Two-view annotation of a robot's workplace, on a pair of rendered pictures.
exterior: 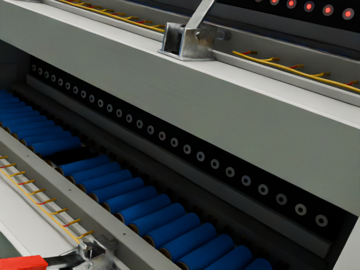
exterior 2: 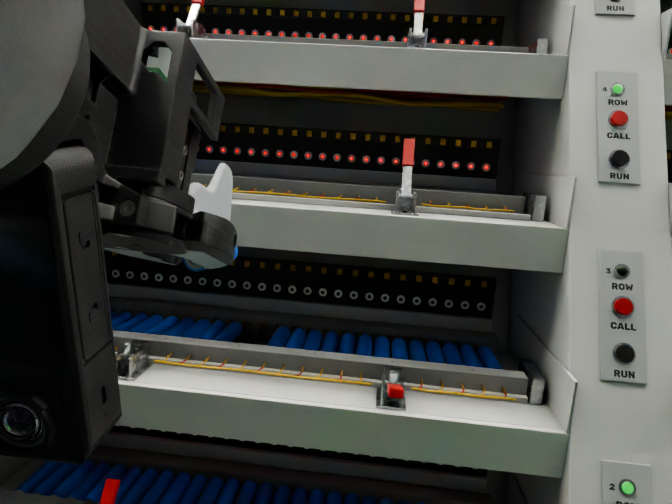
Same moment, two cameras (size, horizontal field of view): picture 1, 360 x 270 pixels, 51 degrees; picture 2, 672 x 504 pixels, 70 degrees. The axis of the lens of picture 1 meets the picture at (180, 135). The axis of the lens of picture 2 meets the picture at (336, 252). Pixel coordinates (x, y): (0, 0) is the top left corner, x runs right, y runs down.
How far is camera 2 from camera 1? 0.35 m
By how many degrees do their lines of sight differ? 33
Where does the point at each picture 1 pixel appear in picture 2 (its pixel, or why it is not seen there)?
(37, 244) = (335, 399)
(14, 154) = (224, 349)
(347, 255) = (573, 289)
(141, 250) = (415, 365)
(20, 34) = not seen: hidden behind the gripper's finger
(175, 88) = (421, 235)
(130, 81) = (374, 240)
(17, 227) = (304, 397)
